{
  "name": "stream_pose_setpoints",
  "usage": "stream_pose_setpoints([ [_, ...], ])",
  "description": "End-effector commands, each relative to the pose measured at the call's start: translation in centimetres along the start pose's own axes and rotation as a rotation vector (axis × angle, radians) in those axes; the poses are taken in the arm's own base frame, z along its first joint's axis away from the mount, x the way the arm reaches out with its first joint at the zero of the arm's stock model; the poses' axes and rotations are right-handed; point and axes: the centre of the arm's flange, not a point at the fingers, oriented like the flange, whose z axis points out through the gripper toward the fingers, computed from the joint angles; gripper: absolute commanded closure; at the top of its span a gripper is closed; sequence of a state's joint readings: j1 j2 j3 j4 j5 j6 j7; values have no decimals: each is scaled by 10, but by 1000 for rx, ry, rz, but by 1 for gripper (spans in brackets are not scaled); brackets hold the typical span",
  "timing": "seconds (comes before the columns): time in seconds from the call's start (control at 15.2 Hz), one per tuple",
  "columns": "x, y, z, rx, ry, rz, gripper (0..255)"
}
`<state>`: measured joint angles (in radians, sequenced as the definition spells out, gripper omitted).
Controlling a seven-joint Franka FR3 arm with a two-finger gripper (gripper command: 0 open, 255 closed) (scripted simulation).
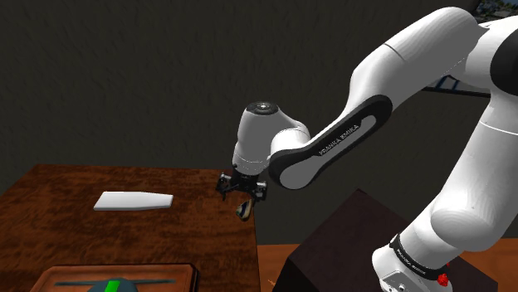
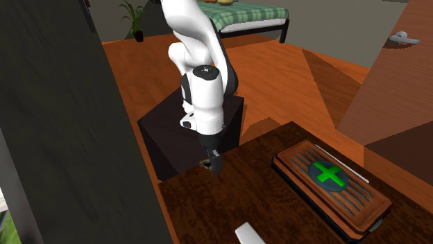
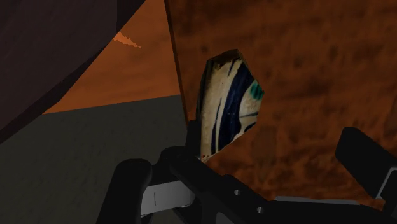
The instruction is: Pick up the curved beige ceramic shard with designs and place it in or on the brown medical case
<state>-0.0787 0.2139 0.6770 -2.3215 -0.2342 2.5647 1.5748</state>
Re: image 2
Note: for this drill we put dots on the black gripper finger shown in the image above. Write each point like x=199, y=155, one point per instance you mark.
x=216, y=164

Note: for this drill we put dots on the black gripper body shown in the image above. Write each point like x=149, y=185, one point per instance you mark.
x=209, y=142

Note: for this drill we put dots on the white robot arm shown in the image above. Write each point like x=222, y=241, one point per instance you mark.
x=205, y=98

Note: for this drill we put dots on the small tan and blue object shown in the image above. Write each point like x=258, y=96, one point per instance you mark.
x=204, y=164

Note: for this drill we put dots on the dark robot stand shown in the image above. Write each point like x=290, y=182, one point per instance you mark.
x=165, y=135

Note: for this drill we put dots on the dark wooden table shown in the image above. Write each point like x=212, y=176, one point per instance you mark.
x=243, y=199

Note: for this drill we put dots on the flat white object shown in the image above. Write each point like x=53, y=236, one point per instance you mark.
x=248, y=235

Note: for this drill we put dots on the grey disc with green cross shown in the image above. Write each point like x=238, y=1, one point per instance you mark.
x=327, y=175

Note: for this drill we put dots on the thin white stick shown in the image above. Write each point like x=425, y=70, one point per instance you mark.
x=341, y=164

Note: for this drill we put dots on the bed with green plaid cover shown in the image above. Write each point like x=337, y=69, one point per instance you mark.
x=247, y=15

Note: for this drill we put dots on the green plant in black pot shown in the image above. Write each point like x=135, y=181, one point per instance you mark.
x=136, y=23

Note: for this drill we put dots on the dark wooden panel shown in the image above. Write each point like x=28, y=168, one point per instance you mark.
x=67, y=135

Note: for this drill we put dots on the brown slatted wooden tray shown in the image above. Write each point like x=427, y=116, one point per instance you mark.
x=358, y=209

